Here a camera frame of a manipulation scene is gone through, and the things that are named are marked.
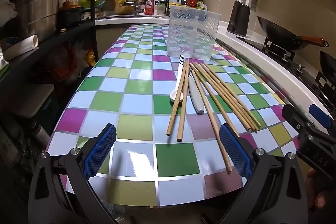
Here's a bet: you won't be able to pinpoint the red plastic bag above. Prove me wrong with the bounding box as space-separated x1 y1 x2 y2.
50 46 85 80

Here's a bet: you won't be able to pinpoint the wooden cutting board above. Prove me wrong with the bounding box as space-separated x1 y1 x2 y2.
114 0 139 14

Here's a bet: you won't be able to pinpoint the white board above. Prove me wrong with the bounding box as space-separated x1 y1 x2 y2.
8 84 55 118

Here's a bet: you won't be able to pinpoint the black gas stove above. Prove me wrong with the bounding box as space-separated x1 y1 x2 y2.
236 36 336 119

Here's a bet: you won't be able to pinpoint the black metal shelving rack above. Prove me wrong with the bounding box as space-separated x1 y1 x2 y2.
0 0 122 140

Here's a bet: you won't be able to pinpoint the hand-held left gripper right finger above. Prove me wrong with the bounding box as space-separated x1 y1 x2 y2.
219 123 308 224

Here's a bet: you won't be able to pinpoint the person's right hand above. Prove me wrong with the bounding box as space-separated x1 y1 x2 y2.
306 168 336 214

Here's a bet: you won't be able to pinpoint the colourful checkered table cover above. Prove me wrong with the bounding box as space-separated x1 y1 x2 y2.
46 25 301 207

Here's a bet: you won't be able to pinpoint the clear plastic utensil basket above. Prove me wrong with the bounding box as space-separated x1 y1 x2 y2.
167 5 222 60

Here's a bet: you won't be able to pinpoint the black pot with orange lid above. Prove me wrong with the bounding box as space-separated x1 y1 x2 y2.
58 4 84 28

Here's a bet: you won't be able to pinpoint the black electric kettle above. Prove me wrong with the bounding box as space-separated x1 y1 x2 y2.
227 0 251 37

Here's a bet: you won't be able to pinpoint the yellow toy figure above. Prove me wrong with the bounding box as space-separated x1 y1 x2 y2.
86 49 96 67

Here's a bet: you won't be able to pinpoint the white ceramic spoon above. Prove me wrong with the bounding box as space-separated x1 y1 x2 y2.
169 55 185 102

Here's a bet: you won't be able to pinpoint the dark bottle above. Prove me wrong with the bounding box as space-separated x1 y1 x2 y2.
30 123 50 144

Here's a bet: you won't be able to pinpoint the green plastic bowls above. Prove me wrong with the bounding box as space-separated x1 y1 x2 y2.
83 0 105 8

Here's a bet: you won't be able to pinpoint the red dish soap bottle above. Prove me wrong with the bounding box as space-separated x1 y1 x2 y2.
144 0 155 16

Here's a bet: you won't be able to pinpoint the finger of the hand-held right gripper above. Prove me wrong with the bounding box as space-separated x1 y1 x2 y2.
282 104 315 136
309 104 336 135

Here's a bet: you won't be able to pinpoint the black wok with orange handle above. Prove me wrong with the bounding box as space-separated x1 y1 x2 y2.
257 16 329 52

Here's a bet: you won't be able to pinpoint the white paper roll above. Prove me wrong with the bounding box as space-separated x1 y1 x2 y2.
4 34 39 60

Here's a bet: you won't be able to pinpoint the pale grey knife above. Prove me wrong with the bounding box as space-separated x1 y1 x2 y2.
188 70 205 114

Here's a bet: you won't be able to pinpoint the pile of wooden chopsticks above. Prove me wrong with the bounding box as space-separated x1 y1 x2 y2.
166 60 261 174

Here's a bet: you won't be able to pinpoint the chrome sink faucet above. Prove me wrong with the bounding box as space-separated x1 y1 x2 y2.
121 0 144 18

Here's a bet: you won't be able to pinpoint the steel kitchen sink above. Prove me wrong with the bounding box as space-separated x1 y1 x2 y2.
96 10 168 20

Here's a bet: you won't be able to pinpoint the large steel stockpot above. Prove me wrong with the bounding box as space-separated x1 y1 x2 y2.
14 0 62 42

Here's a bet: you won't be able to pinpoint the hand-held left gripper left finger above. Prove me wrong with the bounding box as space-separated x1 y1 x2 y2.
28 123 117 224

